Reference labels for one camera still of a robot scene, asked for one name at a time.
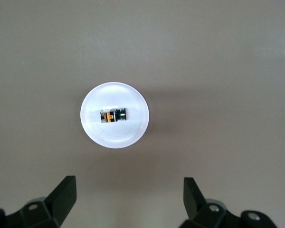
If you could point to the orange and black switch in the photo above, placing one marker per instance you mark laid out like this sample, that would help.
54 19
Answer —
112 116

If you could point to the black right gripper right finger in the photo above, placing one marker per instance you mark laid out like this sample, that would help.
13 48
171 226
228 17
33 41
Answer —
194 202

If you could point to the white round plate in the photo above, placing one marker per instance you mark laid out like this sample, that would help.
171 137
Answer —
114 135

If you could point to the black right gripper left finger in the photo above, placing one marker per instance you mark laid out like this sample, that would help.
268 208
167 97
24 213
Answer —
61 197

